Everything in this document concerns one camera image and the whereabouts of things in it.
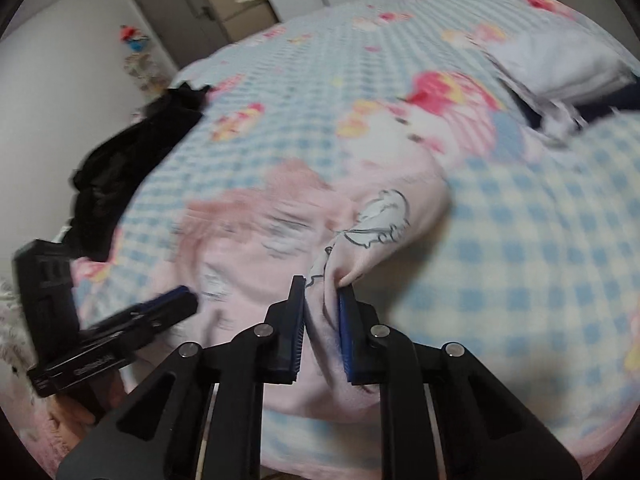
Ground cardboard box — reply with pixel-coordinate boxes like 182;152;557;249
209;0;279;42

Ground folded white grey clothes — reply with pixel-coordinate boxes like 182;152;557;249
483;28;639;146

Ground dark grey door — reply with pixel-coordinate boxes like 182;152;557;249
134;0;229;68

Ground black garment on bed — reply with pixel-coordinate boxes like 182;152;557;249
62;82;210;262

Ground blue checkered bed blanket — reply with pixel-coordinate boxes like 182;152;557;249
77;0;639;479

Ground person's left hand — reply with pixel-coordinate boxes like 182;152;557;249
48;372;126;427

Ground pink cartoon pajama pants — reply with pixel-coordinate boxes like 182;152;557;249
151;155;449;422

